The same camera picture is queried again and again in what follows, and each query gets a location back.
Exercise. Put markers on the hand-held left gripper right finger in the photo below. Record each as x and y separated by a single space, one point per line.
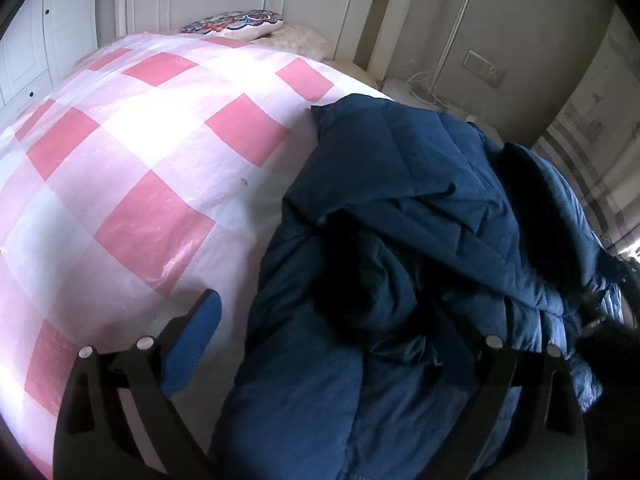
492 385

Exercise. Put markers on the cream pillow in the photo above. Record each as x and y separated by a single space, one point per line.
300 40

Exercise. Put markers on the white wall conduit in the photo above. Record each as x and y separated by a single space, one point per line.
452 40

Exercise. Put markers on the striped curtain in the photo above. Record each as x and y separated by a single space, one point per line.
590 160

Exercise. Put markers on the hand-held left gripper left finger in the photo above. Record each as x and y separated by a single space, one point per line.
192 345

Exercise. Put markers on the blue quilted jacket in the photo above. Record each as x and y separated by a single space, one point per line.
400 185

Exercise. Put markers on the white wardrobe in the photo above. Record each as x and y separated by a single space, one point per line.
60 20

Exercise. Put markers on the pink checkered blanket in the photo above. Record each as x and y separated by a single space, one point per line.
150 160

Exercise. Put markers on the patterned round pillow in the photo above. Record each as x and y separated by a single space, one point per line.
235 22

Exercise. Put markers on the white nightstand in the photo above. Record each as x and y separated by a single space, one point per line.
400 87

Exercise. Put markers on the white wall socket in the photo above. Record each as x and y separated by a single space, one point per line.
482 66

